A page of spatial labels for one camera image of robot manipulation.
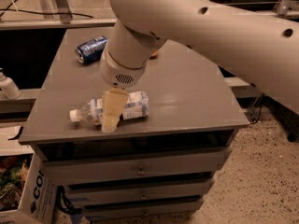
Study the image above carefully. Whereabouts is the clear bottle with blue label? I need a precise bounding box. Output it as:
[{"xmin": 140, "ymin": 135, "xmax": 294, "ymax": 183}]
[{"xmin": 69, "ymin": 91, "xmax": 150, "ymax": 125}]

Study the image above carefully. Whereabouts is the orange ball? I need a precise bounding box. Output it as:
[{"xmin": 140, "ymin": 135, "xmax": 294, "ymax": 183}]
[{"xmin": 149, "ymin": 49, "xmax": 160, "ymax": 59}]

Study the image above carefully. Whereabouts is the blue soda can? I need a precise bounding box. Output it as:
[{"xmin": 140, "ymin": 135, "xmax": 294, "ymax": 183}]
[{"xmin": 75, "ymin": 36, "xmax": 107, "ymax": 64}]

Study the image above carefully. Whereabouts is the top grey drawer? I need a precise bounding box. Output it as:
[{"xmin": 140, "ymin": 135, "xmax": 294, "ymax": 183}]
[{"xmin": 44, "ymin": 147, "xmax": 232, "ymax": 186}]

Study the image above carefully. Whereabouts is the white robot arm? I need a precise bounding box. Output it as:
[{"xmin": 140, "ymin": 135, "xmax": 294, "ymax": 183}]
[{"xmin": 100, "ymin": 0, "xmax": 299, "ymax": 113}]

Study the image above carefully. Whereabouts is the white cardboard box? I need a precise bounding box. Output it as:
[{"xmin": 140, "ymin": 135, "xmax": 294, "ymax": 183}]
[{"xmin": 0, "ymin": 154, "xmax": 57, "ymax": 224}]

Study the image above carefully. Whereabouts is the black cable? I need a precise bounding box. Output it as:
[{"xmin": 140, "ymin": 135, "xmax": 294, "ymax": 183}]
[{"xmin": 0, "ymin": 0, "xmax": 94, "ymax": 20}]

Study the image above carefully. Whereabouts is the bottom grey drawer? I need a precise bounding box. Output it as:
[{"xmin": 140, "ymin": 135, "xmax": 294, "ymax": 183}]
[{"xmin": 83, "ymin": 196, "xmax": 203, "ymax": 221}]

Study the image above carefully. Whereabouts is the metal frame rail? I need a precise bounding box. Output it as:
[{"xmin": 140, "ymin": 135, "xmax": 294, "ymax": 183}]
[{"xmin": 0, "ymin": 0, "xmax": 299, "ymax": 32}]

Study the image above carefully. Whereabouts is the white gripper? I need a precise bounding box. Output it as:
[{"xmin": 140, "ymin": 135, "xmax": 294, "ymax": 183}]
[{"xmin": 100, "ymin": 46, "xmax": 146, "ymax": 133}]

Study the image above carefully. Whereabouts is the middle grey drawer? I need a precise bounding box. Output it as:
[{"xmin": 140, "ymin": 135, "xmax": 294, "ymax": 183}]
[{"xmin": 66, "ymin": 178, "xmax": 214, "ymax": 207}]

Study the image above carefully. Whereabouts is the white spray bottle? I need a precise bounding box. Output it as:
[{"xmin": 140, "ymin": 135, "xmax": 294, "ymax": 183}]
[{"xmin": 0, "ymin": 70, "xmax": 21, "ymax": 99}]

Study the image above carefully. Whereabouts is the grey drawer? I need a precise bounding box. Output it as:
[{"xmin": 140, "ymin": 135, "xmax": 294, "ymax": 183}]
[
  {"xmin": 83, "ymin": 196, "xmax": 203, "ymax": 221},
  {"xmin": 44, "ymin": 147, "xmax": 232, "ymax": 186},
  {"xmin": 66, "ymin": 178, "xmax": 214, "ymax": 207}
]

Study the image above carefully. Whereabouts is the grey drawer cabinet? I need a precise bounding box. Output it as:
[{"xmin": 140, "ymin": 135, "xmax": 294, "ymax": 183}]
[{"xmin": 18, "ymin": 26, "xmax": 250, "ymax": 222}]

